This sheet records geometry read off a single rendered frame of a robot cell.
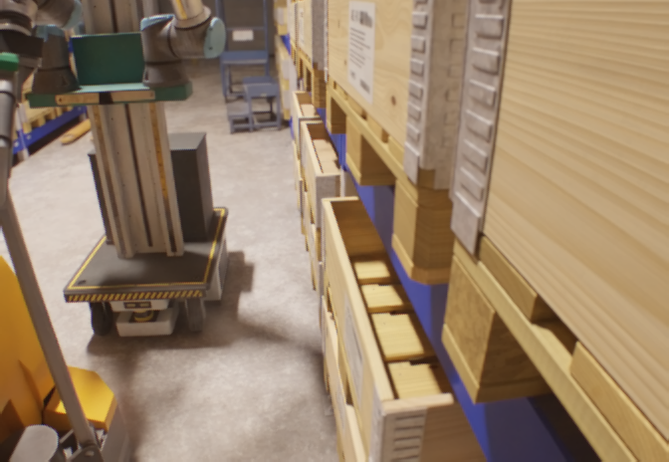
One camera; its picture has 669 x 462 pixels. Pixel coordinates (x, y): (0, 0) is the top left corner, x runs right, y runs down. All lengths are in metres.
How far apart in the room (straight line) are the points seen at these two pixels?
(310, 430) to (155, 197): 1.31
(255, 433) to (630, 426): 1.75
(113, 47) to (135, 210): 0.80
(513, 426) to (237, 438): 1.54
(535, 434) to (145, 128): 2.10
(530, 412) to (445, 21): 0.36
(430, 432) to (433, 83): 0.52
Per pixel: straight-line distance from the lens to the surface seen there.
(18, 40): 1.22
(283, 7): 6.17
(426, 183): 0.50
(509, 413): 0.49
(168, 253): 2.47
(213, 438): 1.95
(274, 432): 1.93
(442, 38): 0.46
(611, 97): 0.24
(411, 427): 0.74
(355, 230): 1.40
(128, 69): 2.18
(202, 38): 1.86
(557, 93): 0.28
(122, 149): 2.36
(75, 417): 1.44
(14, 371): 1.57
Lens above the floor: 1.48
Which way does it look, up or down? 24 degrees down
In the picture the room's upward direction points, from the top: straight up
